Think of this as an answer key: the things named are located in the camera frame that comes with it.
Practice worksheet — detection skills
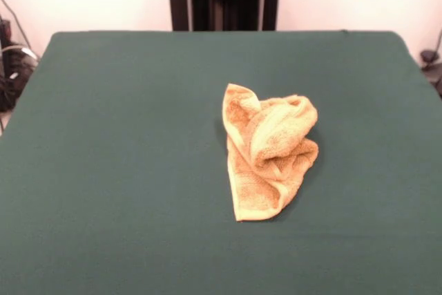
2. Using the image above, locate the orange terry towel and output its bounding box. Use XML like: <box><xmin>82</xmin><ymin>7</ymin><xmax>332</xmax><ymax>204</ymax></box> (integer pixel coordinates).
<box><xmin>222</xmin><ymin>82</ymin><xmax>319</xmax><ymax>222</ymax></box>

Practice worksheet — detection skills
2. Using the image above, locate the black cable bundle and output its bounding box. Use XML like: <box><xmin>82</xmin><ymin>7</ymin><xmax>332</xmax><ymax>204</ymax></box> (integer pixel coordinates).
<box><xmin>0</xmin><ymin>43</ymin><xmax>39</xmax><ymax>113</ymax></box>

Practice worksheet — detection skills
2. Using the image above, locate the dark green table cloth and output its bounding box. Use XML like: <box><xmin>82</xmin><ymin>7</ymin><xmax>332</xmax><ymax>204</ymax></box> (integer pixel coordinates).
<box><xmin>0</xmin><ymin>30</ymin><xmax>442</xmax><ymax>295</ymax></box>

